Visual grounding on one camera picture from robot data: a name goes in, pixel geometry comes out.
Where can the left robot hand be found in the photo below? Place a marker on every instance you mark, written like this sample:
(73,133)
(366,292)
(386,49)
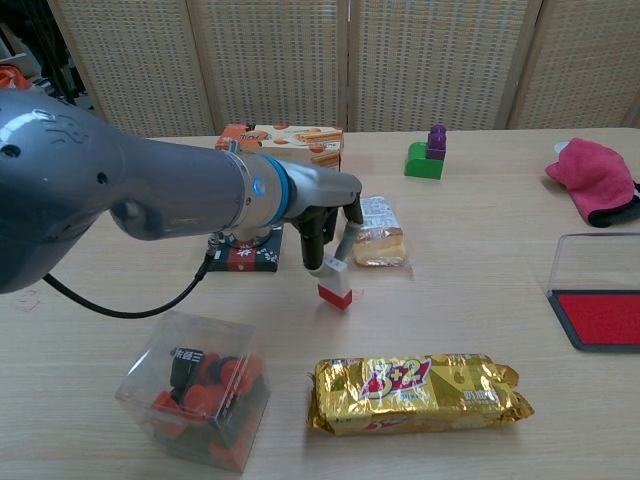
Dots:
(325,187)

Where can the small red white block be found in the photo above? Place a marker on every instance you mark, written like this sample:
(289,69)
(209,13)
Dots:
(335,287)

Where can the pink cloth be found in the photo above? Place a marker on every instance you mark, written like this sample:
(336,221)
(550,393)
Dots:
(595,175)

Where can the black tripod stand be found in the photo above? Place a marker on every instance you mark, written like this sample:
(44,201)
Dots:
(60,50)

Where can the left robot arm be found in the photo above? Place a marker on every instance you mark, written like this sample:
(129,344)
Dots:
(75,175)

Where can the red ink pad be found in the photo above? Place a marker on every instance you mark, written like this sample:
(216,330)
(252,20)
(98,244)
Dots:
(600,320)

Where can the clear box of orange parts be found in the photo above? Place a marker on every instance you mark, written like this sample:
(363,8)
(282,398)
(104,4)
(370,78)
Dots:
(200,395)

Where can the orange biscuit box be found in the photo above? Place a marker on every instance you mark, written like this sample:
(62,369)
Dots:
(320,145)

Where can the woven wooden folding screen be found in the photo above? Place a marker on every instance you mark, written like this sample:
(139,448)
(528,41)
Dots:
(280,60)

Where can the dark patterned box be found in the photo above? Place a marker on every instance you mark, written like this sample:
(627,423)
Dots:
(250,260)

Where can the gold biscuit packet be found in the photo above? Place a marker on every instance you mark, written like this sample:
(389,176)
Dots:
(410,395)

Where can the orange bag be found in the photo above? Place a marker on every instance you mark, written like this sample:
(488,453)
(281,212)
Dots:
(12,77)

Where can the packaged bread slice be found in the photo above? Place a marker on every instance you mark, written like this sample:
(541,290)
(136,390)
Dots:
(380,245)

